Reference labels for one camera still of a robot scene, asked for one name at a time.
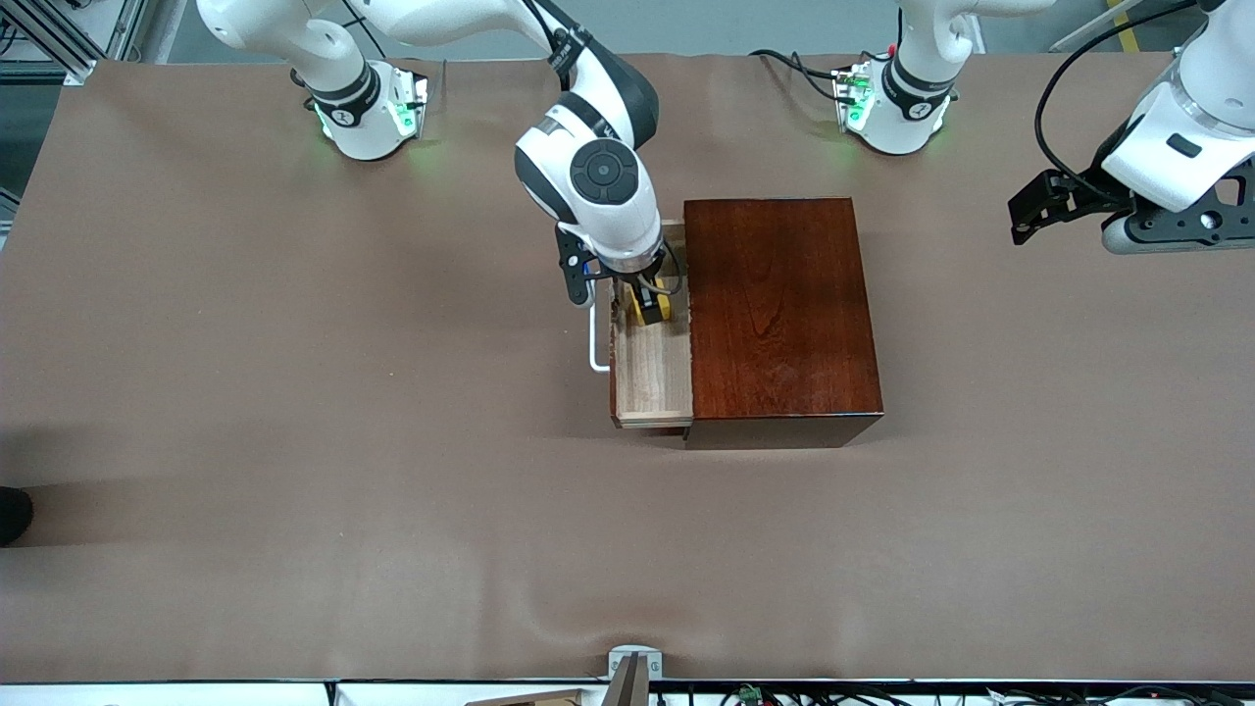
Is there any brown table cover sheet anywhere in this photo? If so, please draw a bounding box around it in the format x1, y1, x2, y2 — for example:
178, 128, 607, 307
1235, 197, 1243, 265
0, 54, 1255, 682

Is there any grey metal bracket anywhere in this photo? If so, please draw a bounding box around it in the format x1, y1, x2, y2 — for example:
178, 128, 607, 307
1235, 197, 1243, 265
608, 645, 663, 680

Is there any aluminium rack frame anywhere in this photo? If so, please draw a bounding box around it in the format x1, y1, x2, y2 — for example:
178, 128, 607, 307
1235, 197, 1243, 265
0, 0, 187, 87

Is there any black shoe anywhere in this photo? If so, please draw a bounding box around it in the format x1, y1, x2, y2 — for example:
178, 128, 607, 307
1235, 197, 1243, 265
0, 487, 33, 546

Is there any black cable bundle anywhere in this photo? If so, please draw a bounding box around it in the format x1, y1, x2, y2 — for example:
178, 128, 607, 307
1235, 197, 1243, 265
657, 682, 1255, 706

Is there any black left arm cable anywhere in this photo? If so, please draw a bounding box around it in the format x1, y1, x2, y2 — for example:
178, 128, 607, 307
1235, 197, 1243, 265
1034, 0, 1205, 197

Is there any yellow block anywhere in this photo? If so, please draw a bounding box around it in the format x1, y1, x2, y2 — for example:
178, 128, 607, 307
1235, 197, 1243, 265
632, 282, 679, 327

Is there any black base power cable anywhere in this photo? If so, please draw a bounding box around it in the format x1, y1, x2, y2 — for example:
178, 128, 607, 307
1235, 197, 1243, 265
750, 47, 864, 104

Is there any tan wooden board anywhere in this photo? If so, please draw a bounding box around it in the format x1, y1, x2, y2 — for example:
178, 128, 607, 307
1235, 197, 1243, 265
466, 688, 581, 706

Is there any dark brown wooden cabinet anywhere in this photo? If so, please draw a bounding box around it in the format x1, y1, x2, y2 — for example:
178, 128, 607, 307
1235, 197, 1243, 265
683, 197, 884, 450

